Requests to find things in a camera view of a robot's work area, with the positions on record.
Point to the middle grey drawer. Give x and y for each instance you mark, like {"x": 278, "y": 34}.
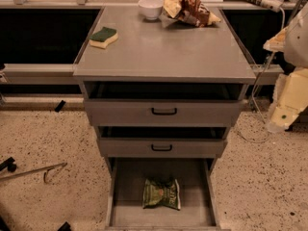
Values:
{"x": 161, "y": 142}

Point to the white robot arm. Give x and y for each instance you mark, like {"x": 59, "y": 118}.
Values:
{"x": 296, "y": 44}

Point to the grey drawer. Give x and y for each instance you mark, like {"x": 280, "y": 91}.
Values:
{"x": 126, "y": 213}
{"x": 162, "y": 104}
{"x": 161, "y": 142}

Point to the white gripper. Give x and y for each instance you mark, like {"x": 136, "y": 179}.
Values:
{"x": 297, "y": 45}

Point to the top grey drawer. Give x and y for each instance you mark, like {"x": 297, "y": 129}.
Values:
{"x": 162, "y": 104}

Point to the grey drawer cabinet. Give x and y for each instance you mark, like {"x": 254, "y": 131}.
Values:
{"x": 163, "y": 51}

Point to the small black block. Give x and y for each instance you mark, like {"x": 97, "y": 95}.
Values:
{"x": 60, "y": 106}

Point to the green and yellow sponge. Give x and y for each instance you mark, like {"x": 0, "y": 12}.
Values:
{"x": 103, "y": 38}

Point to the metal rod on floor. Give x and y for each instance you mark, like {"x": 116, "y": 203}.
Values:
{"x": 25, "y": 173}

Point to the bottom grey drawer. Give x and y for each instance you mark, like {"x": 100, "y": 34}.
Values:
{"x": 126, "y": 213}

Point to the green jalapeno chip bag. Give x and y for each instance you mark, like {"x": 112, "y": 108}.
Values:
{"x": 157, "y": 193}

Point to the white ceramic bowl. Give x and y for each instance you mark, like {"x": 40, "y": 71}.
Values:
{"x": 150, "y": 9}

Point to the brown and yellow chip bag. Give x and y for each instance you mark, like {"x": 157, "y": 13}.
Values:
{"x": 192, "y": 12}

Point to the black clamp on floor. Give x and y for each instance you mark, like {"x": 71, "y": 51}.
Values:
{"x": 9, "y": 165}

